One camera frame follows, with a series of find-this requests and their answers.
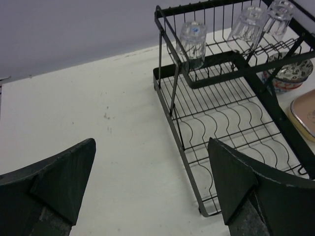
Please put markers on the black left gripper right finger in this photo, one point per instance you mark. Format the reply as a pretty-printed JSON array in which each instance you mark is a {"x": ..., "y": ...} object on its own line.
[{"x": 259, "y": 200}]

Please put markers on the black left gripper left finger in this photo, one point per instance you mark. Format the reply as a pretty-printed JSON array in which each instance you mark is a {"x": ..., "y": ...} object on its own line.
[{"x": 44, "y": 198}]

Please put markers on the brown square plate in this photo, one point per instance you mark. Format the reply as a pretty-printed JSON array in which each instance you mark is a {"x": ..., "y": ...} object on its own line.
[{"x": 303, "y": 107}]

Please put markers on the blue patterned bowl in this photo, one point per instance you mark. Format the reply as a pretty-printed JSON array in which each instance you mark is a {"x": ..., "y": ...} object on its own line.
[{"x": 279, "y": 86}]

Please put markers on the black white leaf bowl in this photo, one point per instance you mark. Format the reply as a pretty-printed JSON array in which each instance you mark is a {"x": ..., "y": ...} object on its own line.
[{"x": 295, "y": 72}]

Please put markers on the clear drinking glass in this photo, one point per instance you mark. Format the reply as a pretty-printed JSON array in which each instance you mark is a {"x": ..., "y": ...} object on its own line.
[
  {"x": 246, "y": 31},
  {"x": 193, "y": 40},
  {"x": 278, "y": 16}
]

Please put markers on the yellow square panda plate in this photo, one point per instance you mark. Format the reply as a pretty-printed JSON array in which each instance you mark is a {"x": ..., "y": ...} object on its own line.
[{"x": 307, "y": 130}]

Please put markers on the black wire dish rack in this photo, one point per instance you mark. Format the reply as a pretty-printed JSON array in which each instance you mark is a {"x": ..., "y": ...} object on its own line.
[{"x": 225, "y": 98}]

